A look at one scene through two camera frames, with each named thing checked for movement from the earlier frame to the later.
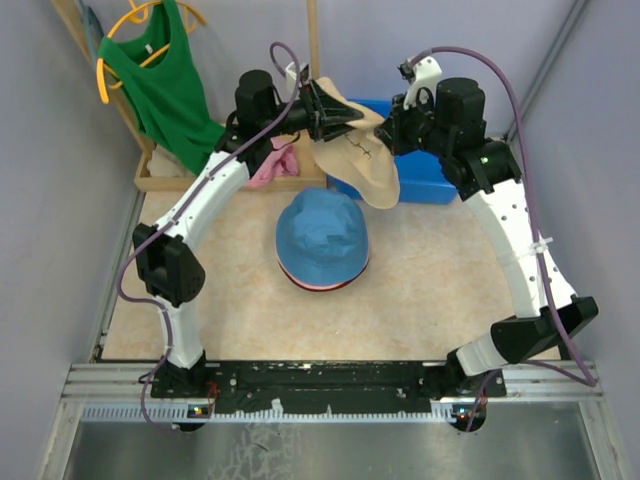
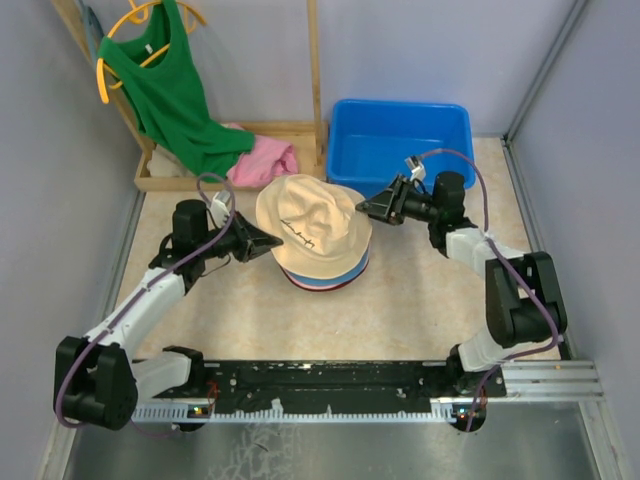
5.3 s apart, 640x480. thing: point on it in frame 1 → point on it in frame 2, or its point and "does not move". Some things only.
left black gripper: [319, 104] → [251, 238]
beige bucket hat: [358, 162] → [324, 232]
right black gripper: [390, 130] → [390, 202]
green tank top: [159, 68] does not move
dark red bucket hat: [302, 285] does not move
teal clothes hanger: [93, 29] does not move
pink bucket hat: [301, 283] does not move
